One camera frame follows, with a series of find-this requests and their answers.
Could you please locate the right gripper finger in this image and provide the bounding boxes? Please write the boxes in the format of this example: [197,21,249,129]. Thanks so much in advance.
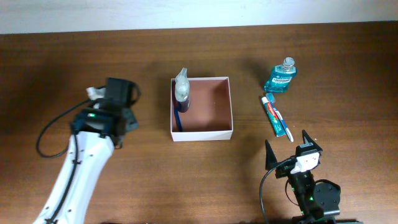
[265,140,278,170]
[302,129,317,146]

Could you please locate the blue disposable razor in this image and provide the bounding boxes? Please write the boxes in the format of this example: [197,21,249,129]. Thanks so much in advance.
[174,107,183,132]

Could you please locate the clear spray bottle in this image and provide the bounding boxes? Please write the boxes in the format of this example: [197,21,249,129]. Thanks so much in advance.
[174,67,190,113]

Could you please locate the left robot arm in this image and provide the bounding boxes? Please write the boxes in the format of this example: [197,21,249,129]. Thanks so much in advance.
[35,78,141,223]

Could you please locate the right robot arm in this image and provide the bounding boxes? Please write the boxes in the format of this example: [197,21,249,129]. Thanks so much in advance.
[259,130,359,224]

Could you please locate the green toothpaste tube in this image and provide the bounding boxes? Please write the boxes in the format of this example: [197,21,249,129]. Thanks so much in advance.
[261,96,286,137]

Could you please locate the blue white toothbrush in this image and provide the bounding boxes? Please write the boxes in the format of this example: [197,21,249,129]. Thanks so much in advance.
[266,93,294,142]

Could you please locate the blue mouthwash bottle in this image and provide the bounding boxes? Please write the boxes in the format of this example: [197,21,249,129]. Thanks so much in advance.
[264,57,297,93]

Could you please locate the white open cardboard box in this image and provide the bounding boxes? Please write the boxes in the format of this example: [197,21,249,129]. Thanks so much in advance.
[170,77,234,142]

